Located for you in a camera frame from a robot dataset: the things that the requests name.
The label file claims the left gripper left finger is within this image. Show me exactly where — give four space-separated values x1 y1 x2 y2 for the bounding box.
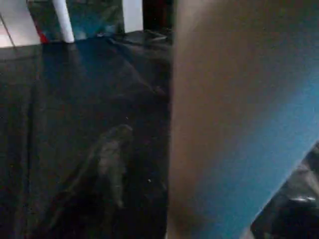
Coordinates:
49 124 135 239

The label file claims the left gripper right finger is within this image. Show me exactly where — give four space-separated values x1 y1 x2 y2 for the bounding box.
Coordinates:
250 141 319 239

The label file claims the white plastic table leg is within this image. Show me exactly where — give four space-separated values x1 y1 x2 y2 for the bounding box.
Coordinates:
52 0 75 44
168 0 319 239

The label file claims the black mat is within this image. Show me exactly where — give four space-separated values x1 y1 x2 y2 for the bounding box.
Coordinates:
0 29 175 239

